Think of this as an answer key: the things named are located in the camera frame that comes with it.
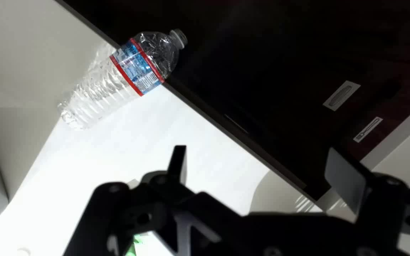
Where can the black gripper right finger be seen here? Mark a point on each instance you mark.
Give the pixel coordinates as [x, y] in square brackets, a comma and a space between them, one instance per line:
[391, 213]

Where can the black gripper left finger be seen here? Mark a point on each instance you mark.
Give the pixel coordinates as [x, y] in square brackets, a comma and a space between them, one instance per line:
[167, 217]

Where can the clear plastic water bottle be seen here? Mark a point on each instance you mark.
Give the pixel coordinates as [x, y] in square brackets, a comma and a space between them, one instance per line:
[134, 65]

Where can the narrow white cabinet label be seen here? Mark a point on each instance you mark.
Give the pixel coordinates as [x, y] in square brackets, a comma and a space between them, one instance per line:
[368, 128]

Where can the large white cabinet label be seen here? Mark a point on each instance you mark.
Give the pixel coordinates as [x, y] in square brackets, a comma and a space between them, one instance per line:
[341, 95]

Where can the dark wood cabinet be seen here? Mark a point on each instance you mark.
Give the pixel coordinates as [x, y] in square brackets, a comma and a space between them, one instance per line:
[262, 71]

